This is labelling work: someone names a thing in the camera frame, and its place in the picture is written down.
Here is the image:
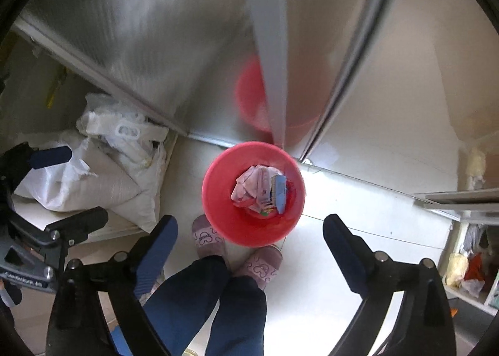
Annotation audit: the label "white plastic bags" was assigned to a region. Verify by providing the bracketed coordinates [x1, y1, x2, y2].
[14, 93, 169, 232]

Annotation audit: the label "yellow scrub brush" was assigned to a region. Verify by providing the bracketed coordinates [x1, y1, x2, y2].
[271, 175, 288, 214]

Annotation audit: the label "purple slipper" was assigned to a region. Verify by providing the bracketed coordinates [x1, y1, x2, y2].
[233, 245, 283, 290]
[192, 215, 227, 260]

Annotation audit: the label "white paper towel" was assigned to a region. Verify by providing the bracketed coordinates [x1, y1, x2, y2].
[231, 165, 272, 208]

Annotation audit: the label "left purple slipper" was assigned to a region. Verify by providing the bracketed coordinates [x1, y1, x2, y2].
[192, 215, 227, 260]

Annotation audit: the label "right purple slipper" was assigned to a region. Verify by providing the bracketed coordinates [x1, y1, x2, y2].
[233, 245, 283, 290]

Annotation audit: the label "red plastic trash bucket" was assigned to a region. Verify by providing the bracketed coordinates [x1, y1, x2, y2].
[202, 142, 305, 248]

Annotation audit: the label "person blue trousers legs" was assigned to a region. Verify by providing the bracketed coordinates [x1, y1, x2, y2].
[144, 256, 266, 355]

